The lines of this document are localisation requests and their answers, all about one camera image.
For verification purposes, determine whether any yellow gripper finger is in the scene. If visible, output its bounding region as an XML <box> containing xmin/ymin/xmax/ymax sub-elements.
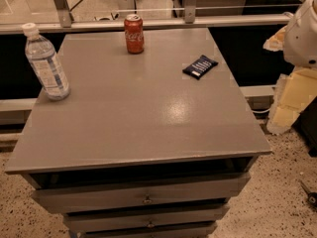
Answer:
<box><xmin>263</xmin><ymin>27</ymin><xmax>286</xmax><ymax>52</ymax></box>
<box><xmin>266</xmin><ymin>66</ymin><xmax>317</xmax><ymax>135</ymax></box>

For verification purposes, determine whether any clear plastic water bottle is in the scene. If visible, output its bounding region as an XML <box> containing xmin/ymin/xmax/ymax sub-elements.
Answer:
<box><xmin>22</xmin><ymin>23</ymin><xmax>70</xmax><ymax>100</ymax></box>

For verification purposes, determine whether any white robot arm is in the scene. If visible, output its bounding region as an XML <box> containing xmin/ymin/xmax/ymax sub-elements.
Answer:
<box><xmin>263</xmin><ymin>0</ymin><xmax>317</xmax><ymax>135</ymax></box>

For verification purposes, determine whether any dark blue snack packet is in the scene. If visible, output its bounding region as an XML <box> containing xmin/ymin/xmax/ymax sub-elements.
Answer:
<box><xmin>182</xmin><ymin>55</ymin><xmax>218</xmax><ymax>80</ymax></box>

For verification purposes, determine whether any black tool on floor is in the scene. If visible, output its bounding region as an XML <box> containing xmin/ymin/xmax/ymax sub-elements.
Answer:
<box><xmin>300</xmin><ymin>180</ymin><xmax>317</xmax><ymax>207</ymax></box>

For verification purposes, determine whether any red Coca-Cola can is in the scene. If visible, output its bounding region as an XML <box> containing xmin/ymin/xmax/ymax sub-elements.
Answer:
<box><xmin>124</xmin><ymin>14</ymin><xmax>144</xmax><ymax>54</ymax></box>

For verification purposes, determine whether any grey drawer cabinet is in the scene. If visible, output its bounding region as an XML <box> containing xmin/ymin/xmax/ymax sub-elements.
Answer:
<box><xmin>4</xmin><ymin>28</ymin><xmax>272</xmax><ymax>238</ymax></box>

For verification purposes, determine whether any bottom grey drawer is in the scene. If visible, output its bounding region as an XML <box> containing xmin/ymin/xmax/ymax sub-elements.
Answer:
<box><xmin>80</xmin><ymin>222</ymin><xmax>217</xmax><ymax>238</ymax></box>

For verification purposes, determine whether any grey drawer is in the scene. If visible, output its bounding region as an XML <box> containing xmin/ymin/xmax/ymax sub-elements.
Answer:
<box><xmin>80</xmin><ymin>222</ymin><xmax>217</xmax><ymax>238</ymax></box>
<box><xmin>33</xmin><ymin>173</ymin><xmax>251</xmax><ymax>213</ymax></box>
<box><xmin>64</xmin><ymin>204</ymin><xmax>229</xmax><ymax>233</ymax></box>

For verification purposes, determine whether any top grey drawer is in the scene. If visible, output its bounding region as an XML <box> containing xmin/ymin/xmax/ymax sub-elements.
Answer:
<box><xmin>33</xmin><ymin>173</ymin><xmax>251</xmax><ymax>213</ymax></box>

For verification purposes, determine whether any grey metal railing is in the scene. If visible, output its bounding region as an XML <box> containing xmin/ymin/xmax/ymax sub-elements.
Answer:
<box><xmin>0</xmin><ymin>0</ymin><xmax>305</xmax><ymax>35</ymax></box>

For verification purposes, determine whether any middle grey drawer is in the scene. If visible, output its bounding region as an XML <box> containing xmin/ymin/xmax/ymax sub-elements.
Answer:
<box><xmin>64</xmin><ymin>204</ymin><xmax>229</xmax><ymax>233</ymax></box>

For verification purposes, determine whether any white cable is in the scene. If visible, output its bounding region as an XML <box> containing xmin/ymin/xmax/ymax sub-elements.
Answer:
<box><xmin>251</xmin><ymin>107</ymin><xmax>271</xmax><ymax>115</ymax></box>

